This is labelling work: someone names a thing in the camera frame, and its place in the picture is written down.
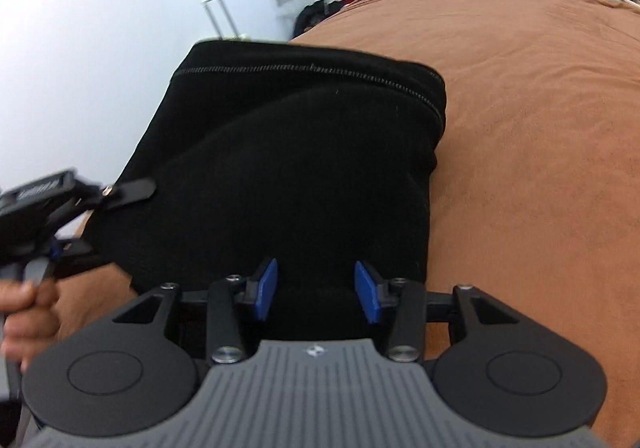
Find white suitcase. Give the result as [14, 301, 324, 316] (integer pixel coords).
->
[201, 0, 251, 42]

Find black pants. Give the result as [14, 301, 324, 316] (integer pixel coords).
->
[82, 39, 447, 329]

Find black clothes pile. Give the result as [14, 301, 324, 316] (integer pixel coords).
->
[291, 0, 359, 40]

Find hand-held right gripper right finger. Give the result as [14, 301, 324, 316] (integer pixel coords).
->
[353, 260, 522, 365]

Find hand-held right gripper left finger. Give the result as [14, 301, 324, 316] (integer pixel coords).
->
[112, 257, 279, 366]

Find person's left hand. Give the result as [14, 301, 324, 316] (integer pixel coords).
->
[0, 278, 62, 372]

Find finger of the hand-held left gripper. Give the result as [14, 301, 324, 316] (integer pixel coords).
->
[49, 237, 97, 276]
[60, 179, 157, 229]

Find brown blanket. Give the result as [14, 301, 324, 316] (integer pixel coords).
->
[54, 0, 640, 448]

